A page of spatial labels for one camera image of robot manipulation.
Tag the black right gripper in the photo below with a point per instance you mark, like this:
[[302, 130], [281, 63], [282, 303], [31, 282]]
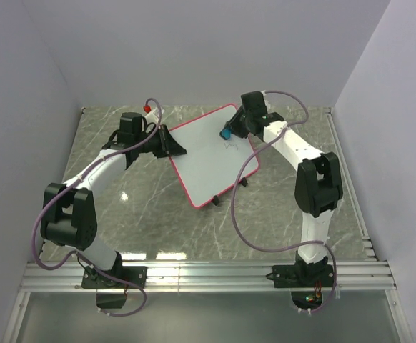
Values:
[[233, 123]]

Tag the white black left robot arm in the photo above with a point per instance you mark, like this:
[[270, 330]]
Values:
[[68, 217]]

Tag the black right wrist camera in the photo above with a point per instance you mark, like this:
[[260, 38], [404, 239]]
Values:
[[253, 103]]

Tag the aluminium mounting rail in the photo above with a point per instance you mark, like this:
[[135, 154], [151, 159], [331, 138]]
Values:
[[221, 276]]

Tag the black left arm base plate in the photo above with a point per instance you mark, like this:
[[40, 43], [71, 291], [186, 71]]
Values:
[[93, 279]]

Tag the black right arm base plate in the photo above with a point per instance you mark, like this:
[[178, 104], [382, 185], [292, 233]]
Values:
[[298, 276]]

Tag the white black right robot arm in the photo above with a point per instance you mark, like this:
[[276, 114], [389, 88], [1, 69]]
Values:
[[318, 184]]

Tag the blue whiteboard eraser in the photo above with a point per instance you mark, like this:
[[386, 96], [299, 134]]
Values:
[[225, 134]]

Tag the pink framed whiteboard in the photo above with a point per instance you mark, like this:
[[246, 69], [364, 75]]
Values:
[[211, 164]]

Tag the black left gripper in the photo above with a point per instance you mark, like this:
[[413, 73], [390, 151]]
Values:
[[169, 146]]

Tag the aluminium side rail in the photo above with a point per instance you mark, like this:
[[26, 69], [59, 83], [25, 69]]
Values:
[[367, 227]]

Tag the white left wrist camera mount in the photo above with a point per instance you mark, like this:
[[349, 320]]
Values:
[[153, 114]]

